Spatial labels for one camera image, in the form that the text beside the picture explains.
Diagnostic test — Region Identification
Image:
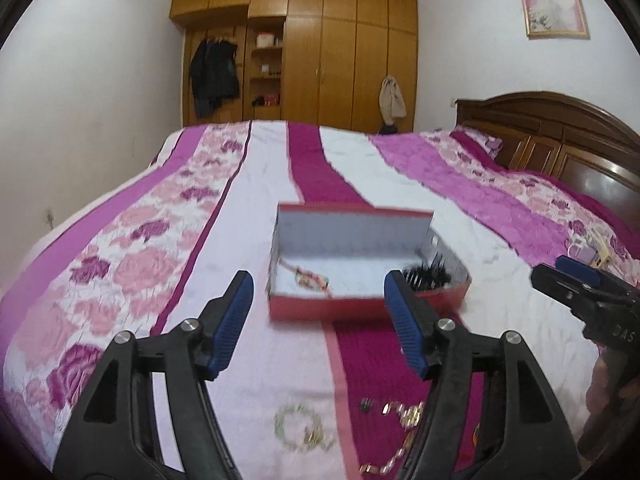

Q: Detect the wooden wardrobe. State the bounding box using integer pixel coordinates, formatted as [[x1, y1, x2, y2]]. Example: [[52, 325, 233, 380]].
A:
[[169, 0, 419, 135]]

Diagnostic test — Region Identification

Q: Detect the pink floral striped quilt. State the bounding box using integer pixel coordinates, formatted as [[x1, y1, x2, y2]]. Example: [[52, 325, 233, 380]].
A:
[[0, 121, 640, 480]]

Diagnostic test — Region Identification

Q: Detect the gold chain necklace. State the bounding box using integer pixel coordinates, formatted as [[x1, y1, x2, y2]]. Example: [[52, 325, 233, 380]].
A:
[[359, 430, 418, 476]]

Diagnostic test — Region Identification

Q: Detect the black hanging jacket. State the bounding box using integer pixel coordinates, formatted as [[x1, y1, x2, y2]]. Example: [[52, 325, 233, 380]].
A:
[[189, 37, 240, 117]]

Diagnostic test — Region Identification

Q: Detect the gold link bracelet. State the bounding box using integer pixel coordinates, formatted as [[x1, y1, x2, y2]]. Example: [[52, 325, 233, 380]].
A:
[[381, 400, 426, 429]]

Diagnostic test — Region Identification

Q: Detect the green bead bracelet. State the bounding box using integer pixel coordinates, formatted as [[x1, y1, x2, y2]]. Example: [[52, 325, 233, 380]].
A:
[[274, 404, 335, 453]]

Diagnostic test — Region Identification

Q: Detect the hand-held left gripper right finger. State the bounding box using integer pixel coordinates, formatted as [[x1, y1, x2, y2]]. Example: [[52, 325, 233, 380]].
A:
[[382, 269, 583, 480]]

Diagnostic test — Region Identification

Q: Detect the red braided bracelet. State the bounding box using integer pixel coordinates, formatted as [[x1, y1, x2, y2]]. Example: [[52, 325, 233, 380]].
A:
[[294, 265, 347, 297]]

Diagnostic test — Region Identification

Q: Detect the beige hanging bag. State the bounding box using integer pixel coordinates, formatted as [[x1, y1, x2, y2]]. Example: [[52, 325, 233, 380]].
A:
[[378, 76, 407, 123]]

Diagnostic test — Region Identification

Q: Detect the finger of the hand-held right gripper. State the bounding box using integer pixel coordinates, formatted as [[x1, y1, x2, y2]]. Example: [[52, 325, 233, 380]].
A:
[[556, 255, 602, 287], [531, 263, 617, 322]]

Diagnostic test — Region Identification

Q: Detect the person's right hand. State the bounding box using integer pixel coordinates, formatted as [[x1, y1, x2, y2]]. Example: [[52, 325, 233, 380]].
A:
[[587, 355, 621, 411]]

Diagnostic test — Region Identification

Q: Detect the dark wooden headboard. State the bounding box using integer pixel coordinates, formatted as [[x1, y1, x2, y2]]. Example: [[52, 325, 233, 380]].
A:
[[454, 91, 640, 233]]

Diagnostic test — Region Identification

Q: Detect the black feathery hair accessory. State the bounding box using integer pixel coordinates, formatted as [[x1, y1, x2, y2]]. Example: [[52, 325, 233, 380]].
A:
[[402, 254, 455, 292]]

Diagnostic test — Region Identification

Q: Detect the pink floral pillow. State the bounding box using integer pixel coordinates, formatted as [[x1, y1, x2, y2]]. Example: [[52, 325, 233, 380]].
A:
[[450, 129, 503, 161]]

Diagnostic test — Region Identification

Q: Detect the red cardboard box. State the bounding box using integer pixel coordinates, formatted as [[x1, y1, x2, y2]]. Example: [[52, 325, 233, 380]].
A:
[[268, 203, 472, 322]]

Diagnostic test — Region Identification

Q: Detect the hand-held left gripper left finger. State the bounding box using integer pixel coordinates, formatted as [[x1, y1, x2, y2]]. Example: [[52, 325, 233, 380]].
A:
[[54, 270, 255, 480]]

